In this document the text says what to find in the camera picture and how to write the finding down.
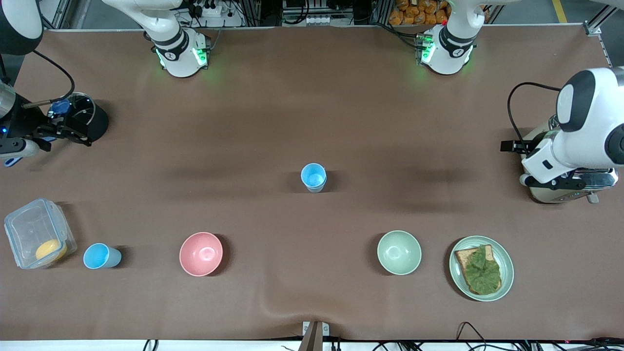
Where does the white power strip with plugs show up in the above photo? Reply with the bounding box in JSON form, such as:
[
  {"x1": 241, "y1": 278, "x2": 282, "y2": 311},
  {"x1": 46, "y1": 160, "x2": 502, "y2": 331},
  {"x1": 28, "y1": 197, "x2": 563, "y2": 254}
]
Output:
[{"x1": 188, "y1": 0, "x2": 226, "y2": 18}]

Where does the green lettuce leaf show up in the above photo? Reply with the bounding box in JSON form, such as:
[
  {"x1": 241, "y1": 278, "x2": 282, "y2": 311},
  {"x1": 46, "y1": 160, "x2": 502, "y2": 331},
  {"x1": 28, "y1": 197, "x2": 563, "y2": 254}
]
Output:
[{"x1": 462, "y1": 245, "x2": 502, "y2": 295}]

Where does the pale green plate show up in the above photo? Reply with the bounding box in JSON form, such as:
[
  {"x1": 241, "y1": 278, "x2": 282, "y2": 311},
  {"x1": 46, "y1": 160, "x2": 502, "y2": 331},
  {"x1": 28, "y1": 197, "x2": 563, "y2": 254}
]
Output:
[{"x1": 449, "y1": 236, "x2": 514, "y2": 302}]

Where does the clear plastic food container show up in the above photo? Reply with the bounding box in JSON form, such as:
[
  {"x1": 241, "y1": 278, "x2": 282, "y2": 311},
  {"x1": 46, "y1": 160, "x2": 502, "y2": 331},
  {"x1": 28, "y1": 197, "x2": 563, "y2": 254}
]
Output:
[{"x1": 4, "y1": 198, "x2": 78, "y2": 270}]

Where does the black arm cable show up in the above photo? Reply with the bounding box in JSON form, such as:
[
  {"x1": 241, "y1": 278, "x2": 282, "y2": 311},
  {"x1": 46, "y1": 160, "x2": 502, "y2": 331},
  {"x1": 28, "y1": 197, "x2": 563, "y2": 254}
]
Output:
[
  {"x1": 22, "y1": 50, "x2": 76, "y2": 108},
  {"x1": 507, "y1": 82, "x2": 561, "y2": 147}
]

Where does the glass lid with blue knob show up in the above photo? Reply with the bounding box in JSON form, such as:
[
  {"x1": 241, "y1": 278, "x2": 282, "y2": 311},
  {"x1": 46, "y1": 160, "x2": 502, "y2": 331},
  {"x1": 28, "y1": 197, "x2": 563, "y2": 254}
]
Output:
[{"x1": 49, "y1": 93, "x2": 96, "y2": 128}]

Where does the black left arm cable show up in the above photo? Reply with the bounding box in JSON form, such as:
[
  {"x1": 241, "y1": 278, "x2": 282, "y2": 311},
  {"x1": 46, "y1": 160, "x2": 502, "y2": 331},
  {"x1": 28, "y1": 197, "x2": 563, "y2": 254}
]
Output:
[{"x1": 507, "y1": 82, "x2": 561, "y2": 147}]

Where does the yellow round food piece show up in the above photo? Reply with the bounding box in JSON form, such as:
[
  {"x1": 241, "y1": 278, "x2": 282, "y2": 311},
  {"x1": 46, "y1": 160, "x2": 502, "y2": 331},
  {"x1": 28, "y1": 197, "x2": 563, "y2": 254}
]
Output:
[{"x1": 35, "y1": 239, "x2": 68, "y2": 262}]

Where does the pale green bowl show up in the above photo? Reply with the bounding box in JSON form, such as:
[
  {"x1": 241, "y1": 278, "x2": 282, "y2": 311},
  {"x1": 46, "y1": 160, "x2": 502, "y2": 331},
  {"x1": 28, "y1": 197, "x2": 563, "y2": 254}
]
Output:
[{"x1": 377, "y1": 230, "x2": 422, "y2": 276}]

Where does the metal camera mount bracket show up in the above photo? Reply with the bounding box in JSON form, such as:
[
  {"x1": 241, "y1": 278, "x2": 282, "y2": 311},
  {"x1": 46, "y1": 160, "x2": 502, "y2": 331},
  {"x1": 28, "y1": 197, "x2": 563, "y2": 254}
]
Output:
[{"x1": 298, "y1": 320, "x2": 330, "y2": 351}]

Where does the looped black cable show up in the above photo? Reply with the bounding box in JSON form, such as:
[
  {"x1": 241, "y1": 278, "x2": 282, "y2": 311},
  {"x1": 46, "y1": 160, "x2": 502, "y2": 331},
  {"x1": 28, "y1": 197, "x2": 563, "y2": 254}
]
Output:
[{"x1": 456, "y1": 321, "x2": 488, "y2": 351}]

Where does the pink bowl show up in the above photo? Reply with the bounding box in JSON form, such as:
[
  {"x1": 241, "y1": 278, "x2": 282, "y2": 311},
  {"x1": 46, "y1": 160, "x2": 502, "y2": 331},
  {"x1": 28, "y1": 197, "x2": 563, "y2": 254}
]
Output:
[{"x1": 179, "y1": 232, "x2": 224, "y2": 277}]

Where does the brown table cover mat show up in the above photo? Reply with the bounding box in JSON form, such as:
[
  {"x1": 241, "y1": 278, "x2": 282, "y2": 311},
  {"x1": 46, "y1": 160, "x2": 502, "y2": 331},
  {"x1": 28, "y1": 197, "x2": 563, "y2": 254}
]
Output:
[{"x1": 0, "y1": 25, "x2": 624, "y2": 342}]

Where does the black pot with blue handle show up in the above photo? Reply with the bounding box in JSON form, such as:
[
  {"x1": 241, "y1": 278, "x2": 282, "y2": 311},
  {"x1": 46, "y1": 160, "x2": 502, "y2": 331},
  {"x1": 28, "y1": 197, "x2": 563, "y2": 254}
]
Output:
[{"x1": 4, "y1": 93, "x2": 109, "y2": 168}]

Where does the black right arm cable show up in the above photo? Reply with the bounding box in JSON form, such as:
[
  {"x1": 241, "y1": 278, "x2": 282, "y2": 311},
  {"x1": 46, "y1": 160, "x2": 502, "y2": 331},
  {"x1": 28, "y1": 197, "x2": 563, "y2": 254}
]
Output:
[{"x1": 22, "y1": 50, "x2": 76, "y2": 108}]

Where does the bag of orange buns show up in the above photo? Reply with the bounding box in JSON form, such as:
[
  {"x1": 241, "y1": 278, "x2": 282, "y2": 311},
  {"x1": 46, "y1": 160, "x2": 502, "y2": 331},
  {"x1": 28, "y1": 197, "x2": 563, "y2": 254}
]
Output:
[{"x1": 389, "y1": 0, "x2": 449, "y2": 26}]

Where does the toast slice under lettuce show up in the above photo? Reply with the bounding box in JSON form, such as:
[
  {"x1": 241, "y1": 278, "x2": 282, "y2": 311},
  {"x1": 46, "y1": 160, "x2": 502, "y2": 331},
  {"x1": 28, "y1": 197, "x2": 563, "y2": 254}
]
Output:
[{"x1": 454, "y1": 245, "x2": 503, "y2": 295}]

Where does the cream and chrome toaster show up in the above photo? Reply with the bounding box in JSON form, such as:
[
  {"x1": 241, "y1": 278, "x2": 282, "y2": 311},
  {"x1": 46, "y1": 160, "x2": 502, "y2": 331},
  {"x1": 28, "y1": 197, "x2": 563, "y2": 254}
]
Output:
[{"x1": 529, "y1": 115, "x2": 620, "y2": 204}]

